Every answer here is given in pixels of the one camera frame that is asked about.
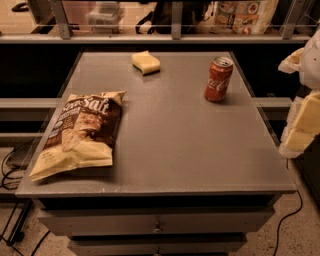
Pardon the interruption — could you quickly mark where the black floor cable right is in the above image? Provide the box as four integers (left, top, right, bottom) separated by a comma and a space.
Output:
272, 159, 304, 256

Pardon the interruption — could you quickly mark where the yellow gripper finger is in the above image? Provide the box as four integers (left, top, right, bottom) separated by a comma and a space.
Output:
279, 91, 320, 158
278, 48, 304, 74

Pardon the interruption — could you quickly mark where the grey drawer cabinet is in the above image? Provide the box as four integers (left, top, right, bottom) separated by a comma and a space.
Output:
17, 52, 296, 256

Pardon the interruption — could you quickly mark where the clear plastic container background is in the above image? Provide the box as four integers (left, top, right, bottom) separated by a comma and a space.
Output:
86, 1, 124, 34

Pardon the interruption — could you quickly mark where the yellow sponge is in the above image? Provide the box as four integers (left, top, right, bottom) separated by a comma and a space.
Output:
131, 51, 160, 75

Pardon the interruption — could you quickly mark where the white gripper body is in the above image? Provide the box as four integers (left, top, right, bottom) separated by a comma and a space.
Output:
299, 30, 320, 89

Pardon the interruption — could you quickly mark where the grey metal railing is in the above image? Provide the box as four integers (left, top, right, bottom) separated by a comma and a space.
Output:
0, 0, 319, 44

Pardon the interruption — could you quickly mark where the black bag background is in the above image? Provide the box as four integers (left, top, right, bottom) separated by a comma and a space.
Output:
135, 1, 213, 34

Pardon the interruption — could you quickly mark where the metal drawer knob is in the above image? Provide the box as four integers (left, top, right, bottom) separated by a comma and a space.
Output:
153, 224, 163, 234

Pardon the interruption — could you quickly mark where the black cables left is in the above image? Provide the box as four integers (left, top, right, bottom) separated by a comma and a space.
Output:
0, 138, 51, 256

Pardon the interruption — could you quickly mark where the red coke can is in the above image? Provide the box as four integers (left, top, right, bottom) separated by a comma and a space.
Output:
204, 56, 233, 102

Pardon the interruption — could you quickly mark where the printed snack bag background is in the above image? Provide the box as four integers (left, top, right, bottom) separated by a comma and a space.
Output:
210, 0, 279, 35

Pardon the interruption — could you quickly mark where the sea salt chips bag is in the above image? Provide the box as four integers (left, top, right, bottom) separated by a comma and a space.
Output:
29, 91, 126, 181

